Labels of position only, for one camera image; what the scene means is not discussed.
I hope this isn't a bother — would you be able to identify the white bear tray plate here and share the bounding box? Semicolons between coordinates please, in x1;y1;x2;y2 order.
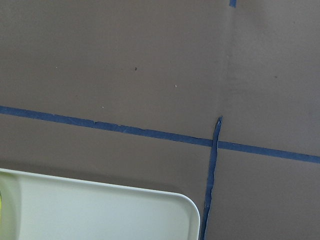
0;169;200;240

